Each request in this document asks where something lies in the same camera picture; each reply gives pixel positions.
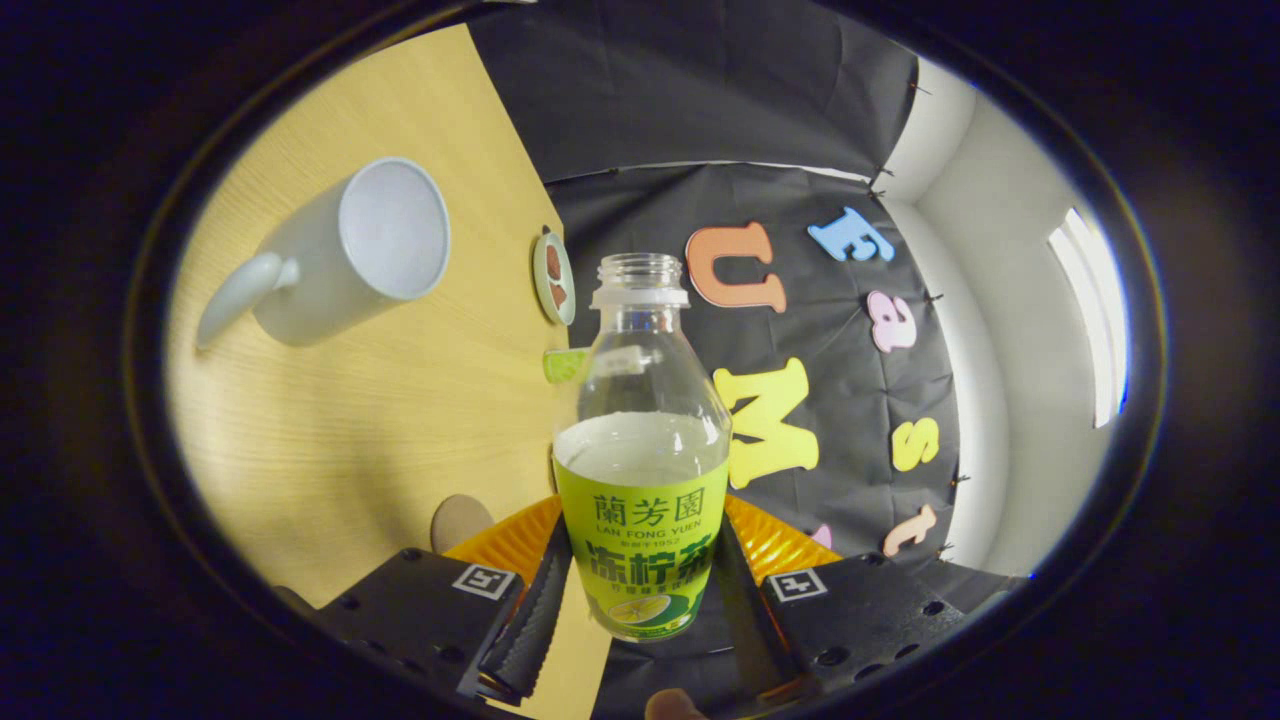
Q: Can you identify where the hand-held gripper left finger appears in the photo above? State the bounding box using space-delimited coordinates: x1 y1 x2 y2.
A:
310 495 573 702

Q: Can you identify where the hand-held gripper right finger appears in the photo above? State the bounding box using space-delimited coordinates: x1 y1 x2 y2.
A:
712 493 971 703

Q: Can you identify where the round brown coaster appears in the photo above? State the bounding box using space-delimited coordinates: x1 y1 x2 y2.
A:
431 494 495 554

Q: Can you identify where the green label juice bottle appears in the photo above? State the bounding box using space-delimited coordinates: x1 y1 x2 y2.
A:
552 253 732 643

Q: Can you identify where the white cup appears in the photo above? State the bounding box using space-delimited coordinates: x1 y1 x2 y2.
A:
196 157 452 350

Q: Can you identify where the wooden table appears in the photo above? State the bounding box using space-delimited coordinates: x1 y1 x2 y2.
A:
165 22 613 720

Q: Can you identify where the pale green plate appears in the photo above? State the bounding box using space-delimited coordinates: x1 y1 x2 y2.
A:
532 228 577 327

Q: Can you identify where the ceiling light panel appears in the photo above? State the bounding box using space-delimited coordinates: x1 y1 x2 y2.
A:
1047 207 1129 429

